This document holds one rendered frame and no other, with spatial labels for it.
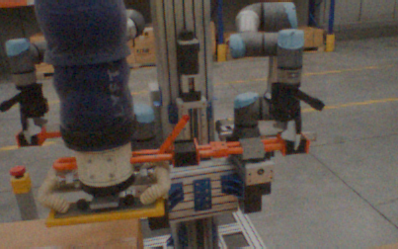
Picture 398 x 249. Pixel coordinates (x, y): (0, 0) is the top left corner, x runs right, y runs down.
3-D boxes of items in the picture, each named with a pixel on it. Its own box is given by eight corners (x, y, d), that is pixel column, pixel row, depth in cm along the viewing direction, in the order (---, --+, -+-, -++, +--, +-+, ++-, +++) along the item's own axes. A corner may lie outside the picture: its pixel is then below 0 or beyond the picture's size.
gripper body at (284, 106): (268, 116, 120) (269, 79, 116) (293, 114, 121) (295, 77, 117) (275, 124, 113) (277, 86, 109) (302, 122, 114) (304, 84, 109)
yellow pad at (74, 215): (45, 228, 105) (41, 213, 103) (53, 208, 114) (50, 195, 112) (164, 215, 108) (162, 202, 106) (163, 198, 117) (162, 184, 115)
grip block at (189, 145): (173, 169, 113) (171, 151, 111) (171, 155, 122) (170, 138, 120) (199, 166, 114) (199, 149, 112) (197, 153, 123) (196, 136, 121)
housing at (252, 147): (242, 160, 117) (242, 146, 115) (238, 150, 123) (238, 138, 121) (264, 157, 117) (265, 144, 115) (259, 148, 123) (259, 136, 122)
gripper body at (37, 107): (44, 119, 131) (38, 85, 126) (20, 121, 130) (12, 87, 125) (49, 112, 138) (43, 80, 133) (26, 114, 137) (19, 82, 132)
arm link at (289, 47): (302, 28, 111) (307, 32, 103) (300, 63, 115) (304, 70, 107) (276, 29, 112) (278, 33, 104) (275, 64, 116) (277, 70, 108)
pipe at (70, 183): (44, 213, 105) (40, 197, 103) (63, 172, 129) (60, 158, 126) (163, 202, 108) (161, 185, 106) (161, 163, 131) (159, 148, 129)
